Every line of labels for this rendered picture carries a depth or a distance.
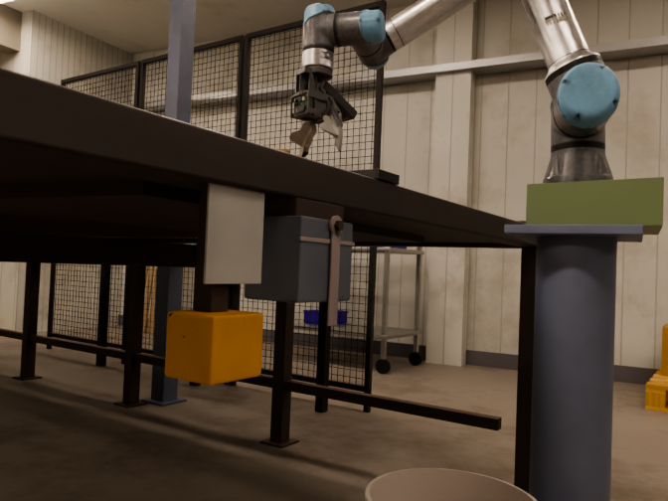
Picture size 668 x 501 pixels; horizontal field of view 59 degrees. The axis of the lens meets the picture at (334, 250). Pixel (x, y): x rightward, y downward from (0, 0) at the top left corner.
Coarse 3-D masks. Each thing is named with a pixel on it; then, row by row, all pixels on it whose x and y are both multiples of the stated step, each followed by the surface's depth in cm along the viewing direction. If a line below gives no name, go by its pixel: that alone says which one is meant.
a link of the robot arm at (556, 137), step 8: (552, 104) 136; (552, 112) 135; (552, 120) 134; (552, 128) 136; (560, 128) 130; (552, 136) 136; (560, 136) 133; (568, 136) 131; (576, 136) 129; (584, 136) 128; (592, 136) 130; (600, 136) 130; (552, 144) 135
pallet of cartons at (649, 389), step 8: (664, 328) 379; (664, 336) 379; (664, 344) 379; (664, 352) 379; (664, 360) 379; (664, 368) 378; (656, 376) 376; (664, 376) 377; (648, 384) 346; (656, 384) 347; (664, 384) 348; (648, 392) 346; (656, 392) 343; (664, 392) 341; (648, 400) 345; (656, 400) 343; (664, 400) 341; (648, 408) 345; (656, 408) 343; (664, 408) 341
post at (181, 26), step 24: (192, 0) 323; (192, 24) 323; (168, 48) 321; (192, 48) 323; (168, 72) 320; (192, 72) 323; (168, 96) 319; (168, 288) 313; (168, 312) 313; (168, 384) 314
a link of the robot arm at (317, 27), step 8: (312, 8) 137; (320, 8) 137; (328, 8) 138; (304, 16) 139; (312, 16) 137; (320, 16) 137; (328, 16) 137; (304, 24) 139; (312, 24) 137; (320, 24) 136; (328, 24) 136; (304, 32) 139; (312, 32) 137; (320, 32) 137; (328, 32) 136; (304, 40) 138; (312, 40) 137; (320, 40) 137; (328, 40) 137; (304, 48) 138; (328, 48) 137
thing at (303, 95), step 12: (300, 72) 137; (312, 72) 137; (324, 72) 137; (300, 84) 137; (312, 84) 137; (300, 96) 136; (312, 96) 135; (324, 96) 137; (300, 108) 136; (312, 108) 134; (324, 108) 137; (312, 120) 141
